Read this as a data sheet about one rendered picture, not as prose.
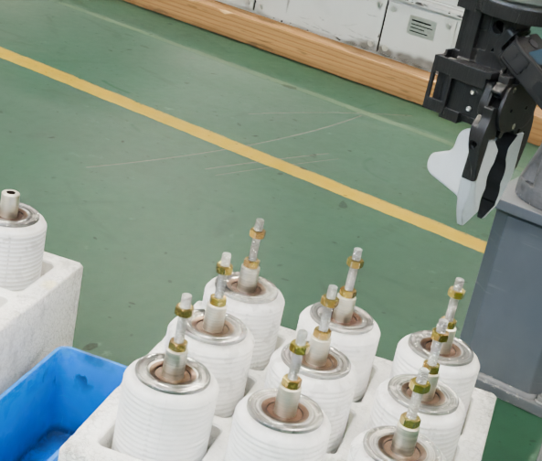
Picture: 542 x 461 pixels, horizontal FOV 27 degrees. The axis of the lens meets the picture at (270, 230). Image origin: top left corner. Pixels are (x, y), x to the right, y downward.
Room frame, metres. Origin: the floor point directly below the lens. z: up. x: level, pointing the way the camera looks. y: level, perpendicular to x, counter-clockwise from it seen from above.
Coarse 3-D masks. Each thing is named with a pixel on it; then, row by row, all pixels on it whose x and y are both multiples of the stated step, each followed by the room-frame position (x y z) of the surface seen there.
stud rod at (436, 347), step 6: (444, 318) 1.06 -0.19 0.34; (438, 324) 1.06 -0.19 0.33; (444, 324) 1.05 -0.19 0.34; (438, 330) 1.05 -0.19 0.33; (444, 330) 1.05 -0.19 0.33; (432, 342) 1.06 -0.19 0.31; (438, 342) 1.05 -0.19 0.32; (432, 348) 1.05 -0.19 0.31; (438, 348) 1.05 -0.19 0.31; (432, 354) 1.05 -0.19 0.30; (438, 354) 1.05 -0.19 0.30; (432, 360) 1.05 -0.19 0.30
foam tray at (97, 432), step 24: (288, 336) 1.26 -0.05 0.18; (384, 360) 1.25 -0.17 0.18; (360, 408) 1.13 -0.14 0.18; (480, 408) 1.18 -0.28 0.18; (96, 432) 0.97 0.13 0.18; (216, 432) 1.03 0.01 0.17; (360, 432) 1.08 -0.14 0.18; (480, 432) 1.13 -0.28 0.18; (72, 456) 0.93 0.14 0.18; (96, 456) 0.93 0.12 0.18; (120, 456) 0.94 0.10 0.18; (216, 456) 0.97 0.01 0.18; (336, 456) 1.02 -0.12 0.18; (456, 456) 1.07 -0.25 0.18; (480, 456) 1.08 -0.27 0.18
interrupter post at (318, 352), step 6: (312, 336) 1.08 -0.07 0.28; (312, 342) 1.07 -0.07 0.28; (318, 342) 1.07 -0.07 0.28; (324, 342) 1.07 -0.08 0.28; (330, 342) 1.08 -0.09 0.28; (312, 348) 1.07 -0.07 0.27; (318, 348) 1.07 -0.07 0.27; (324, 348) 1.07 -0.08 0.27; (306, 354) 1.08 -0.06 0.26; (312, 354) 1.07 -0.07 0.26; (318, 354) 1.07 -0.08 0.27; (324, 354) 1.07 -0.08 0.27; (306, 360) 1.08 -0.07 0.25; (312, 360) 1.07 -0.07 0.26; (318, 360) 1.07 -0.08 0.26; (324, 360) 1.08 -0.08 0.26; (318, 366) 1.07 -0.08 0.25
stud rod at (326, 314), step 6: (330, 288) 1.08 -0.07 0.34; (336, 288) 1.08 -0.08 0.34; (330, 294) 1.08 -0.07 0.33; (324, 306) 1.08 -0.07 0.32; (324, 312) 1.08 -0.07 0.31; (330, 312) 1.08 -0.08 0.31; (324, 318) 1.08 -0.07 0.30; (330, 318) 1.08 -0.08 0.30; (324, 324) 1.08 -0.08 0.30; (324, 330) 1.08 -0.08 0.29
